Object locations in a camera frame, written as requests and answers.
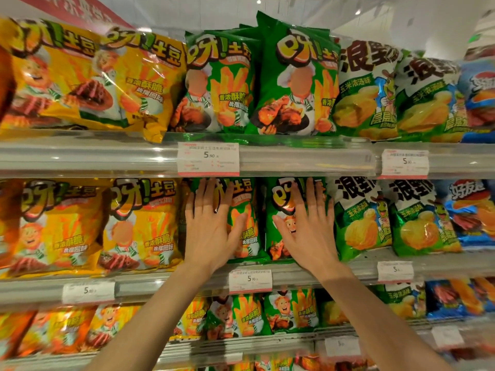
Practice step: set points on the person's left hand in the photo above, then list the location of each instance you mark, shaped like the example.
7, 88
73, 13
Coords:
210, 235

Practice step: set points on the person's right hand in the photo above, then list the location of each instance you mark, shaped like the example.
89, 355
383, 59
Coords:
313, 239

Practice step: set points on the metal store shelving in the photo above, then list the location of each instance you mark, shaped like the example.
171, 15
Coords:
116, 156

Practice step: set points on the person's right forearm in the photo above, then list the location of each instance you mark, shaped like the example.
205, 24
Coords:
383, 328

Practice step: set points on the person's left forearm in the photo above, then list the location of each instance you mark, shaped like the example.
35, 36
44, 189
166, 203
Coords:
154, 324

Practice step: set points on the white price tag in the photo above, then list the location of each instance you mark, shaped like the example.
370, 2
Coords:
447, 337
395, 272
88, 292
250, 281
209, 159
405, 164
342, 346

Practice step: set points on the red hanging sign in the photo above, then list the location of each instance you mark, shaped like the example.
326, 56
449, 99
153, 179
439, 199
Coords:
481, 53

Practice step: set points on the green exit sign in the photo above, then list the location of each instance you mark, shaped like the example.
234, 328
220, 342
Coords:
474, 38

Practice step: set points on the red hanging banner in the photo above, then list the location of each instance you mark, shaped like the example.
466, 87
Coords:
77, 9

